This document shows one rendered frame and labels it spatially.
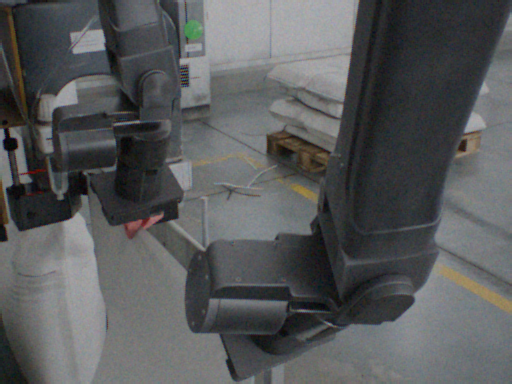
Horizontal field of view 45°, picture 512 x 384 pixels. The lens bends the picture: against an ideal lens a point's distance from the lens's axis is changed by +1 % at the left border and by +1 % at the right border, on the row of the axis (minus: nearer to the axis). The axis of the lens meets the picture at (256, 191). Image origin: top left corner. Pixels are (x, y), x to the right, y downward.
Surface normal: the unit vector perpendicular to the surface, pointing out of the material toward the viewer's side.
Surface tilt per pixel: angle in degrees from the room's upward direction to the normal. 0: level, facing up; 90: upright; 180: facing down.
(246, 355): 46
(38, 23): 90
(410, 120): 120
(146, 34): 95
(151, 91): 95
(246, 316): 91
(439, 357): 0
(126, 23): 81
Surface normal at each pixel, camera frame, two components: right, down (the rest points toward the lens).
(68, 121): 0.44, 0.45
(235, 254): 0.29, -0.61
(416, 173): 0.21, 0.75
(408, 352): 0.00, -0.92
